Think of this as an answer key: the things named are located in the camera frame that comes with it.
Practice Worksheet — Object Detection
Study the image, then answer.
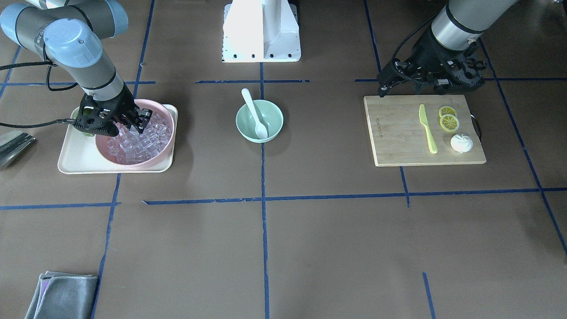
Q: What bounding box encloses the mint green bowl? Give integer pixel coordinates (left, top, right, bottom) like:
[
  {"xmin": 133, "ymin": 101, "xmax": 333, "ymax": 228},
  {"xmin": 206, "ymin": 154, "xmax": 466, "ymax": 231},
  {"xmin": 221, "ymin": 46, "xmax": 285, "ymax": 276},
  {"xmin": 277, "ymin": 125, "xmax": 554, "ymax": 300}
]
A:
[{"xmin": 236, "ymin": 100, "xmax": 284, "ymax": 143}]

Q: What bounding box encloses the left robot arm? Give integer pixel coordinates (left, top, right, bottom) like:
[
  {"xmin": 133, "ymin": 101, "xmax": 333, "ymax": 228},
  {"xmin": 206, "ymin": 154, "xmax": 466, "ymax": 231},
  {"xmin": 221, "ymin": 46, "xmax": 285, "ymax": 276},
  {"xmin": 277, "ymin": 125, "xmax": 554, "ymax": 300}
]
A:
[{"xmin": 377, "ymin": 0, "xmax": 514, "ymax": 97}]

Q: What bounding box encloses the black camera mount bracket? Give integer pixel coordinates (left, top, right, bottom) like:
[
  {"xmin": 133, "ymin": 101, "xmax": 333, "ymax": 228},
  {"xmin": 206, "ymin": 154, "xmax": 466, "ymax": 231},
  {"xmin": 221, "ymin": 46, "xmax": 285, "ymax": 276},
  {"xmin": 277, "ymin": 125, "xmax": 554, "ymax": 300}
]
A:
[{"xmin": 72, "ymin": 105, "xmax": 119, "ymax": 137}]

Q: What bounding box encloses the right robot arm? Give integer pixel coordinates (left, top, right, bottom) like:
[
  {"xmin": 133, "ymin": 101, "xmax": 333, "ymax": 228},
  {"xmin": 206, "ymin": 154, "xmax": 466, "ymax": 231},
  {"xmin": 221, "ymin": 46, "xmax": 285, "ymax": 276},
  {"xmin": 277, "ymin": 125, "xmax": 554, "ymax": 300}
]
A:
[{"xmin": 1, "ymin": 0, "xmax": 152, "ymax": 137}]

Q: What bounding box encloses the lemon slice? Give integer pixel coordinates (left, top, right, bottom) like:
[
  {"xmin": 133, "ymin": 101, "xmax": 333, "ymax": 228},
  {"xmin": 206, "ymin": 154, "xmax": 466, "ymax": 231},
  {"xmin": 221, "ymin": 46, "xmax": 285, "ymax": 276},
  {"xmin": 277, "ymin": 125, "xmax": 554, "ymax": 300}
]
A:
[
  {"xmin": 439, "ymin": 114, "xmax": 460, "ymax": 132},
  {"xmin": 438, "ymin": 105, "xmax": 458, "ymax": 118}
]

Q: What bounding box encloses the grey folded cloth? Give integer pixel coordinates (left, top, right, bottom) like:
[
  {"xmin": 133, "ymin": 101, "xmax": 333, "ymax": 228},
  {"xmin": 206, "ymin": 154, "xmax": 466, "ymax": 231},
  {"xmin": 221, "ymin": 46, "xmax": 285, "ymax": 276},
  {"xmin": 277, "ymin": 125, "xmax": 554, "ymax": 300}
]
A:
[{"xmin": 25, "ymin": 271, "xmax": 98, "ymax": 319}]

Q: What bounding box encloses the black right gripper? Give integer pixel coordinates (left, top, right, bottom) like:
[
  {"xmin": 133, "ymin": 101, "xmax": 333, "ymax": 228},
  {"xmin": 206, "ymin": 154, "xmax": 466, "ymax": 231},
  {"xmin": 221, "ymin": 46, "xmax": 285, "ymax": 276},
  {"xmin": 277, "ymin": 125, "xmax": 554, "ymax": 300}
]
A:
[{"xmin": 82, "ymin": 85, "xmax": 153, "ymax": 134}]

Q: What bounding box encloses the yellow plastic knife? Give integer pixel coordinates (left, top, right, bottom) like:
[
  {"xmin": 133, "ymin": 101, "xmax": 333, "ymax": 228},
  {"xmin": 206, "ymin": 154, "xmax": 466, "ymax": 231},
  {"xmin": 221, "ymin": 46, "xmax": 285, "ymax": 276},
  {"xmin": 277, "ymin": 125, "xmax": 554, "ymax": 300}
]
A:
[{"xmin": 419, "ymin": 104, "xmax": 438, "ymax": 154}]

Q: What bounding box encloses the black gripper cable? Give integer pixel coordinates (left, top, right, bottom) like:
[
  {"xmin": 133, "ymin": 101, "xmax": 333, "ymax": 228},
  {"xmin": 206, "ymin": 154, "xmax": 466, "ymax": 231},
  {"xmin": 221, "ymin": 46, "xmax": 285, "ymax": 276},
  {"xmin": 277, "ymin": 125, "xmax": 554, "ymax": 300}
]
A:
[
  {"xmin": 392, "ymin": 13, "xmax": 439, "ymax": 85},
  {"xmin": 0, "ymin": 60, "xmax": 80, "ymax": 129}
]

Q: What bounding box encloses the lemon slice upper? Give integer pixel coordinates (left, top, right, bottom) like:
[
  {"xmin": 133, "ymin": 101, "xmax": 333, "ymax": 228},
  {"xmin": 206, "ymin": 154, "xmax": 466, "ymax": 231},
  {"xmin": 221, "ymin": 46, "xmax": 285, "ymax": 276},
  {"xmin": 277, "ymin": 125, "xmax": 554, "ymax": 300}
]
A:
[{"xmin": 438, "ymin": 105, "xmax": 458, "ymax": 118}]

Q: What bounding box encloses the metal ice scoop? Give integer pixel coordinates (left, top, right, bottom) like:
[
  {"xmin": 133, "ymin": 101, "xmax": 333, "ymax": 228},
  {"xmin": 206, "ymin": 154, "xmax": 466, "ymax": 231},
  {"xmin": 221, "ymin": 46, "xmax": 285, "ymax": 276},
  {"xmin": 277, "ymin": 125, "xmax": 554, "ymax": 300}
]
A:
[{"xmin": 0, "ymin": 130, "xmax": 36, "ymax": 169}]

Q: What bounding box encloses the lemon slice lower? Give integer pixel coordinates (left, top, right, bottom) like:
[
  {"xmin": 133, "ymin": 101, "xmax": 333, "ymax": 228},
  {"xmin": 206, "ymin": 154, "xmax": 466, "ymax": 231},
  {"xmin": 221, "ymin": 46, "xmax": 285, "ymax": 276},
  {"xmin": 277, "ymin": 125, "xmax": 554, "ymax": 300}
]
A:
[{"xmin": 439, "ymin": 114, "xmax": 460, "ymax": 132}]

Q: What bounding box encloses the white plastic spoon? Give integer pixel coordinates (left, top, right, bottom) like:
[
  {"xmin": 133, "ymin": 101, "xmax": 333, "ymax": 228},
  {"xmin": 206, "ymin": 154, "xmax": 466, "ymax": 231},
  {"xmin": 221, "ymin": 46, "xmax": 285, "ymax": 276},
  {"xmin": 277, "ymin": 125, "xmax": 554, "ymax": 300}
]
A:
[{"xmin": 241, "ymin": 88, "xmax": 268, "ymax": 139}]

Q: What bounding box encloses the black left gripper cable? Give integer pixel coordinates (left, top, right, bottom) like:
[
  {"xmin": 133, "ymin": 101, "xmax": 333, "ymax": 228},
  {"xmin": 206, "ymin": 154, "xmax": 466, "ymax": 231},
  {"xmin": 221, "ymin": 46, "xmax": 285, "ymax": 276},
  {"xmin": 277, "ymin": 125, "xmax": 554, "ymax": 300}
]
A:
[{"xmin": 392, "ymin": 13, "xmax": 439, "ymax": 85}]

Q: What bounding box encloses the pink bowl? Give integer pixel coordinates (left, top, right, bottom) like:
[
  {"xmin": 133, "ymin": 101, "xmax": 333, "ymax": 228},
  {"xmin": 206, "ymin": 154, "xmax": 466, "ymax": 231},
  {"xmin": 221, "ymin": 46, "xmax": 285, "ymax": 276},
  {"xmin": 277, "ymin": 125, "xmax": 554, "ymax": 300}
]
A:
[{"xmin": 95, "ymin": 99, "xmax": 178, "ymax": 172}]

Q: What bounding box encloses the cream rectangular tray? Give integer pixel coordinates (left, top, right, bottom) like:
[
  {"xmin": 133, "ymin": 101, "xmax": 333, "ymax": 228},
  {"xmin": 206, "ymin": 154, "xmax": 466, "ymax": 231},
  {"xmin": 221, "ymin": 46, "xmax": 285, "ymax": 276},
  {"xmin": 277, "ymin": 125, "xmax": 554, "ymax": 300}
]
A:
[{"xmin": 58, "ymin": 99, "xmax": 178, "ymax": 174}]

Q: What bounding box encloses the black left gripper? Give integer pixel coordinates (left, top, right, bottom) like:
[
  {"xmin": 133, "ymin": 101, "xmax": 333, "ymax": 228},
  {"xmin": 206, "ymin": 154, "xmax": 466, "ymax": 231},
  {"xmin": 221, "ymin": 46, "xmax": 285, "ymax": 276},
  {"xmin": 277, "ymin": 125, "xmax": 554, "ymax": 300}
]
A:
[{"xmin": 377, "ymin": 29, "xmax": 461, "ymax": 97}]

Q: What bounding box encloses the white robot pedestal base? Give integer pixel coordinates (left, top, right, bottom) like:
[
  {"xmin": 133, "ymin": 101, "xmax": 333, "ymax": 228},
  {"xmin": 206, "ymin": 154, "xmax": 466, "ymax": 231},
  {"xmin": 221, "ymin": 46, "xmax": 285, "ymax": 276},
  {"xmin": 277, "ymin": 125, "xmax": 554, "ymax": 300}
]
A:
[{"xmin": 221, "ymin": 0, "xmax": 302, "ymax": 63}]

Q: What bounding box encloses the clear ice cubes pile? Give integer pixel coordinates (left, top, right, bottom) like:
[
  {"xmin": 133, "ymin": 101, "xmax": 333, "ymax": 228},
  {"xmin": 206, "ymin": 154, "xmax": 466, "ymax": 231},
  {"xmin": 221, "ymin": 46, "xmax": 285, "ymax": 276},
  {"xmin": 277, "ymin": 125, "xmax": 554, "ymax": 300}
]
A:
[{"xmin": 102, "ymin": 113, "xmax": 173, "ymax": 165}]

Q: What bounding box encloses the bamboo cutting board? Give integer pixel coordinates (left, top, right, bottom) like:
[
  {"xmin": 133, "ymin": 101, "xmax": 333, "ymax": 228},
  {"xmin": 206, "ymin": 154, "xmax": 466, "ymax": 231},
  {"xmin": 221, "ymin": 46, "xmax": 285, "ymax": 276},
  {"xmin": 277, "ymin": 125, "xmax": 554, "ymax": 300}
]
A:
[{"xmin": 363, "ymin": 95, "xmax": 486, "ymax": 166}]

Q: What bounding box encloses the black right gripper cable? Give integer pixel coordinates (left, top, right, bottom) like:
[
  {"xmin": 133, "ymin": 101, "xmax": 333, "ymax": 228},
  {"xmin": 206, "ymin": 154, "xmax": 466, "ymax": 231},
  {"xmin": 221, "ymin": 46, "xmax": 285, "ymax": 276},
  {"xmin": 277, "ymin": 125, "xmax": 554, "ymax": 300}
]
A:
[{"xmin": 0, "ymin": 60, "xmax": 80, "ymax": 129}]

